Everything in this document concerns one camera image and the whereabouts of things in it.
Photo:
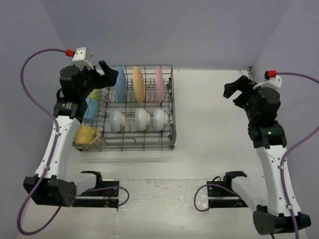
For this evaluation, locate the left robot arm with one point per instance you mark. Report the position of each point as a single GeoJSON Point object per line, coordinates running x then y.
{"type": "Point", "coordinates": [48, 185]}

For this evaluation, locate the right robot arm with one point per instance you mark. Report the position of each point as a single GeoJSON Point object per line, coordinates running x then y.
{"type": "Point", "coordinates": [278, 212]}

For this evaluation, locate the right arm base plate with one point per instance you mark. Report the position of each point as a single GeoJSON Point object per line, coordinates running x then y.
{"type": "Point", "coordinates": [219, 198]}

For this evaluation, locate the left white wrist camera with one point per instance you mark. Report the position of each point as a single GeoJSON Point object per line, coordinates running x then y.
{"type": "Point", "coordinates": [81, 59]}

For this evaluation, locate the pink plate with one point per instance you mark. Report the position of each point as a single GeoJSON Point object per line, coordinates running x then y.
{"type": "Point", "coordinates": [159, 81]}

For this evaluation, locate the white bowl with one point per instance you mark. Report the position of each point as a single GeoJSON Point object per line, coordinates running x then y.
{"type": "Point", "coordinates": [117, 121]}
{"type": "Point", "coordinates": [160, 119]}
{"type": "Point", "coordinates": [142, 119]}

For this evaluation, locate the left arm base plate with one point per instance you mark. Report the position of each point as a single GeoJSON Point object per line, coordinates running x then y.
{"type": "Point", "coordinates": [99, 199]}

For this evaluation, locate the green mug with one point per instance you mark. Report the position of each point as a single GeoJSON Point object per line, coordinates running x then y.
{"type": "Point", "coordinates": [95, 94]}

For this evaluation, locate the blue plate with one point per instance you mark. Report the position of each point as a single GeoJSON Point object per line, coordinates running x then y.
{"type": "Point", "coordinates": [121, 85]}

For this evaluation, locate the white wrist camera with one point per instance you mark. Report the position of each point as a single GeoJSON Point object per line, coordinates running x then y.
{"type": "Point", "coordinates": [273, 83]}
{"type": "Point", "coordinates": [81, 59]}

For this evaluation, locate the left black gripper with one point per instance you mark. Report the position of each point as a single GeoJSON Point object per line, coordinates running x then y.
{"type": "Point", "coordinates": [110, 75]}

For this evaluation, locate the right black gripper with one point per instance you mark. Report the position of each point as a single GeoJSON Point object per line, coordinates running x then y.
{"type": "Point", "coordinates": [242, 83]}

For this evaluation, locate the yellow mug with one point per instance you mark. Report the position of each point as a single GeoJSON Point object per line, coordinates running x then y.
{"type": "Point", "coordinates": [87, 135]}

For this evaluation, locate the grey wire dish rack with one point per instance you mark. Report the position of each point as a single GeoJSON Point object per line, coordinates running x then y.
{"type": "Point", "coordinates": [129, 138]}

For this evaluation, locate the orange yellow plate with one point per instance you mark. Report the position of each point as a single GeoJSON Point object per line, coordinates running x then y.
{"type": "Point", "coordinates": [138, 84]}

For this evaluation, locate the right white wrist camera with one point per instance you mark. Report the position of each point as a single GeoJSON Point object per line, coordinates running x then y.
{"type": "Point", "coordinates": [273, 83]}

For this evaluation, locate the blue mug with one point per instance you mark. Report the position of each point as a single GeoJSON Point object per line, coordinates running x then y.
{"type": "Point", "coordinates": [91, 111]}

